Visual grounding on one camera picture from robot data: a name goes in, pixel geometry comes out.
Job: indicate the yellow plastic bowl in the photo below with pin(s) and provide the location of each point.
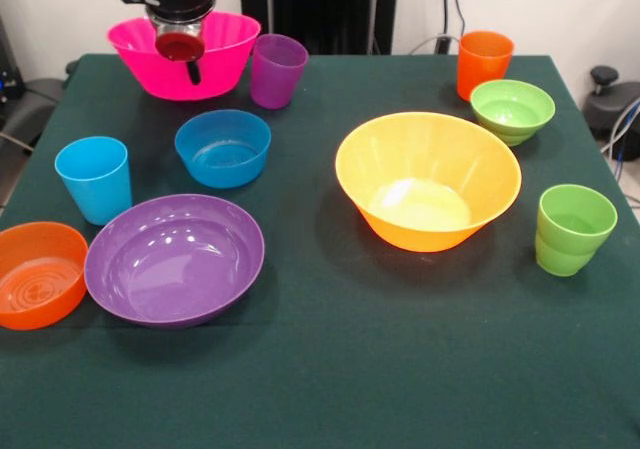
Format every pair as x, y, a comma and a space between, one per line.
475, 179

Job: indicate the dark equipment box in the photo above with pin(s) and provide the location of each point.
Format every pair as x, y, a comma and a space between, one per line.
7, 84

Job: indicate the blue plastic cup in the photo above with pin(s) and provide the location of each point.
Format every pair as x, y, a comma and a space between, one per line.
100, 194

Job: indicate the purple plastic cup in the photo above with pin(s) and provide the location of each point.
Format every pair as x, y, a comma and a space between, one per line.
275, 79

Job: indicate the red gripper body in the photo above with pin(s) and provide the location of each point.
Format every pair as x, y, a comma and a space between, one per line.
180, 48

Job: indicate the green plastic cup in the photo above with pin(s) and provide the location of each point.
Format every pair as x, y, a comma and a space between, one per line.
570, 254

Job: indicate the blue plastic bowl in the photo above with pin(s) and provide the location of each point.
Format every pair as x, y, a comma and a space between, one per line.
222, 169

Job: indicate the grey chair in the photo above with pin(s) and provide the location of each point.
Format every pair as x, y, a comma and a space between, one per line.
30, 104

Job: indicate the dark green tablecloth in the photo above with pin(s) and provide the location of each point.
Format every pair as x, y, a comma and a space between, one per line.
350, 369

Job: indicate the orange plastic bowl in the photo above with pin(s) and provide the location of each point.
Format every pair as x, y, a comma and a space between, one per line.
35, 294

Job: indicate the purple plastic bowl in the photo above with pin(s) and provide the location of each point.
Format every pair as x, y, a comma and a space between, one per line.
175, 279

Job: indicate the pink plastic bowl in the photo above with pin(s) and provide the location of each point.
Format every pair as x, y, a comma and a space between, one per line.
225, 69

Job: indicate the orange plastic cup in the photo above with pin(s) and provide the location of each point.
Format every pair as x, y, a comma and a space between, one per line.
482, 61

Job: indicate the green plastic bowl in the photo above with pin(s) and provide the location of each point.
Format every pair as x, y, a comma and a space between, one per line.
512, 119

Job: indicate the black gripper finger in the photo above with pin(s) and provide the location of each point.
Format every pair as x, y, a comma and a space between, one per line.
193, 73

